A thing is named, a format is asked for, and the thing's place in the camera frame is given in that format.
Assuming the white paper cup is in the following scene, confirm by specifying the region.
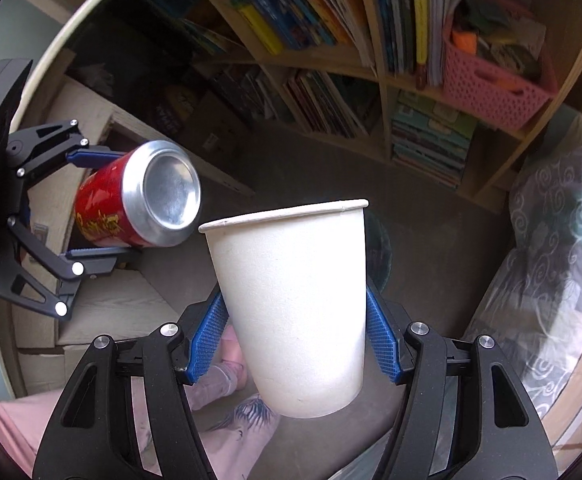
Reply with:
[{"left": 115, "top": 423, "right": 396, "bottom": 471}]
[{"left": 198, "top": 199, "right": 370, "bottom": 420}]

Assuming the row of colourful books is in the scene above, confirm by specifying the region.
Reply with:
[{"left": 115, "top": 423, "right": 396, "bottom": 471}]
[{"left": 216, "top": 0, "right": 376, "bottom": 68}]

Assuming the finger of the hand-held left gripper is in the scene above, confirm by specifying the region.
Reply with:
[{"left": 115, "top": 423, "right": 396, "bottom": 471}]
[
  {"left": 6, "top": 119, "right": 122, "bottom": 191},
  {"left": 0, "top": 217, "right": 139, "bottom": 320}
]

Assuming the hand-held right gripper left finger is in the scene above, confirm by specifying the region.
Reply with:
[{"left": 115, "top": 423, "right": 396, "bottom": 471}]
[{"left": 32, "top": 287, "right": 232, "bottom": 480}]

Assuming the grey swirl-patterned blanket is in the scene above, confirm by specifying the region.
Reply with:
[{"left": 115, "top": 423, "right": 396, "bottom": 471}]
[{"left": 458, "top": 110, "right": 582, "bottom": 451}]

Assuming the pile of colourful toys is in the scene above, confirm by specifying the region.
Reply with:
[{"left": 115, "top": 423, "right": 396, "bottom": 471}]
[{"left": 451, "top": 0, "right": 546, "bottom": 83}]

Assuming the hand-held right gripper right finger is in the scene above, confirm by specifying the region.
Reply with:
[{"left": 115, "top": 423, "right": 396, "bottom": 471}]
[{"left": 366, "top": 282, "right": 559, "bottom": 480}]

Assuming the row of slanted books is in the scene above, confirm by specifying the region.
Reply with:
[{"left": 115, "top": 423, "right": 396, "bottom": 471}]
[{"left": 283, "top": 67, "right": 382, "bottom": 141}]

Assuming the row of tall books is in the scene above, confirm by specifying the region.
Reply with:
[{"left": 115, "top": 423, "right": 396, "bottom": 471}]
[{"left": 368, "top": 0, "right": 454, "bottom": 88}]

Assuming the stack of flat books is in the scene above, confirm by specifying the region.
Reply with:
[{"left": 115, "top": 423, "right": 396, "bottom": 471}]
[{"left": 390, "top": 89, "right": 478, "bottom": 190}]

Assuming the pink plastic basket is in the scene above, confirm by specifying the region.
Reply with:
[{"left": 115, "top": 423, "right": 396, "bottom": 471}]
[{"left": 441, "top": 15, "right": 558, "bottom": 131}]

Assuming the red drink can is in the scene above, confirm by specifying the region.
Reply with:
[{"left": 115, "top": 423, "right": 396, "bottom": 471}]
[{"left": 73, "top": 140, "right": 202, "bottom": 248}]

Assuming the row of shaded books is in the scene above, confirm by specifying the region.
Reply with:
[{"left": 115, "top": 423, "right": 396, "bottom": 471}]
[{"left": 143, "top": 0, "right": 232, "bottom": 56}]

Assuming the light wooden bookshelf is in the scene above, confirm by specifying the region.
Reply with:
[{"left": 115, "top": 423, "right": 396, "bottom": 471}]
[{"left": 46, "top": 0, "right": 582, "bottom": 216}]

